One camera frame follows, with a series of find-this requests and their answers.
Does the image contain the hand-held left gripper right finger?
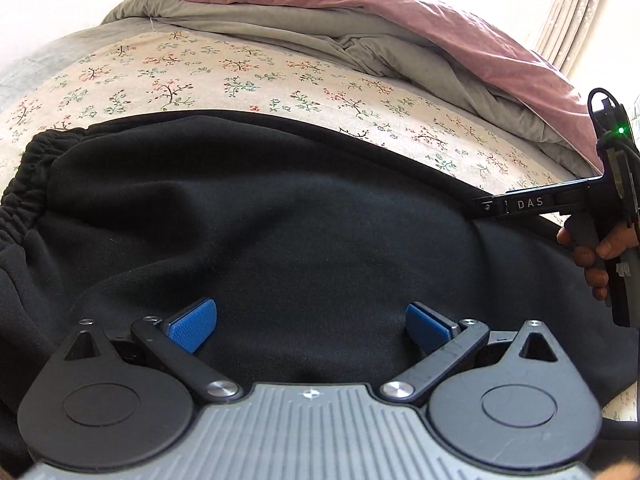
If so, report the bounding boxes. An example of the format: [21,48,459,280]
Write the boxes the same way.
[380,302,558,403]

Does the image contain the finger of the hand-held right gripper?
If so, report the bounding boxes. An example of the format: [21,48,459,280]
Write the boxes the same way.
[469,191,608,222]

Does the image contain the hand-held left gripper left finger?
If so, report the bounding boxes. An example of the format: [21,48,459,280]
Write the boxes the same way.
[64,298,240,403]

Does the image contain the black pants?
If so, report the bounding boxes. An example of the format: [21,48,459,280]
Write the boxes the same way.
[0,109,633,476]

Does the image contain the person's right hand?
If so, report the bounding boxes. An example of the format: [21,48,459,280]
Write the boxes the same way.
[556,220,640,302]

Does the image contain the grey patterned curtain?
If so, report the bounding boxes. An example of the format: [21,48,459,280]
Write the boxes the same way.
[534,0,640,78]

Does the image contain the floral bed sheet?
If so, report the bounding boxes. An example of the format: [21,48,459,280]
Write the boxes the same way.
[0,25,640,426]

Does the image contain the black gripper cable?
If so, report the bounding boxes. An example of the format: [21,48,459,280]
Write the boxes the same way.
[588,87,627,153]

